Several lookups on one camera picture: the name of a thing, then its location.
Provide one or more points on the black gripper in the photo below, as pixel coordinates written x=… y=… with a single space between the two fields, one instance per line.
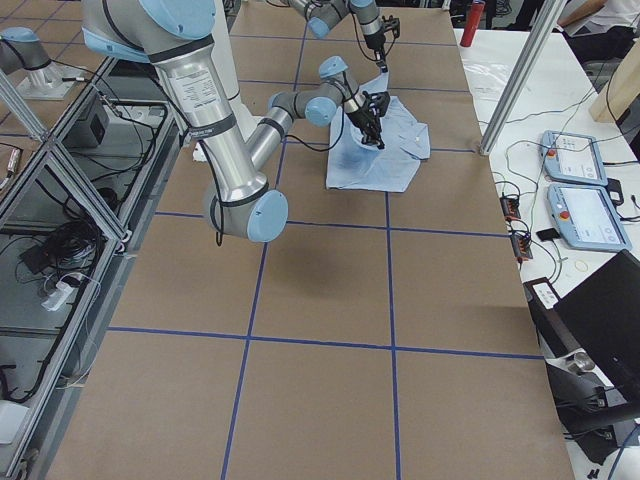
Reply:
x=375 y=49
x=361 y=120

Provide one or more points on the light blue button shirt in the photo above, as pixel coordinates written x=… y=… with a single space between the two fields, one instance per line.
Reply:
x=352 y=165

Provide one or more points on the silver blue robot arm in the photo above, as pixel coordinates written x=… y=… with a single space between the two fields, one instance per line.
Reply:
x=176 y=38
x=322 y=16

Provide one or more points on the clear plastic bag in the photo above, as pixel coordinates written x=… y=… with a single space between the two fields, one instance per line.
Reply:
x=486 y=79

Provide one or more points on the red water bottle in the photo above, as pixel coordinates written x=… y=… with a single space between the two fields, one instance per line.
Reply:
x=472 y=22

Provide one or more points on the brown paper table cover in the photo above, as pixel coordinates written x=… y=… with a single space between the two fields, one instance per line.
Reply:
x=380 y=336

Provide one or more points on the upper blue teach pendant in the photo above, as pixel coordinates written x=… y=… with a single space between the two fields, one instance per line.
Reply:
x=572 y=158

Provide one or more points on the blue teach pendant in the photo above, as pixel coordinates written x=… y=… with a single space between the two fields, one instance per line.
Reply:
x=572 y=158
x=586 y=219

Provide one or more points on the lower blue teach pendant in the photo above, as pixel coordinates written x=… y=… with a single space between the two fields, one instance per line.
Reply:
x=586 y=219

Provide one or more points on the white power strip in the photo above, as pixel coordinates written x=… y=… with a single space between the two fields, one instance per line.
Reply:
x=63 y=290

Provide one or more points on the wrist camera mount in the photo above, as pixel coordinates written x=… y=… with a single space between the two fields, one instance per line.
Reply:
x=391 y=24
x=377 y=103

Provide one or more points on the aluminium frame post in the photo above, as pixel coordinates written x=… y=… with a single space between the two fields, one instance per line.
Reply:
x=537 y=39

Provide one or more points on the aluminium side frame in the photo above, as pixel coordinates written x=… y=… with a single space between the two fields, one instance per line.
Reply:
x=79 y=208

